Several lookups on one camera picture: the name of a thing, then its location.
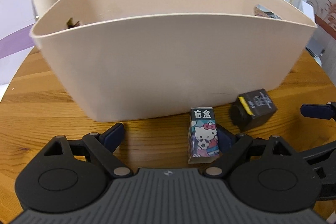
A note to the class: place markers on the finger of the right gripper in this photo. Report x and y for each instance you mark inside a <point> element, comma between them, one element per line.
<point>322,161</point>
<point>327,111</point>

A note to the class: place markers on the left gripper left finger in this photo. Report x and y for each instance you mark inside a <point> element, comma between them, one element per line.
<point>101,148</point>

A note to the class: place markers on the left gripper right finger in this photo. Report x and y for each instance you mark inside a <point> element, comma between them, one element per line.
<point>234,152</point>

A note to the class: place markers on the hello kitty blind box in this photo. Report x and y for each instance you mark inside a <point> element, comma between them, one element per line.
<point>203,144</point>

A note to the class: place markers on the black small carton box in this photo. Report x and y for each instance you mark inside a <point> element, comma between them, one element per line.
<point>252,109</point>

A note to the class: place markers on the dark grey tablet device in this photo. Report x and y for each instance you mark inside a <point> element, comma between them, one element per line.
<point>315,48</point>

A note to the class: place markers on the white phone stand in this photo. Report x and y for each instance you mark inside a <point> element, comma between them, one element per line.
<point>308,10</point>

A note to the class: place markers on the beige plastic storage basket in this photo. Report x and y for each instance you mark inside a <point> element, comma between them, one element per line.
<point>123,60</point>

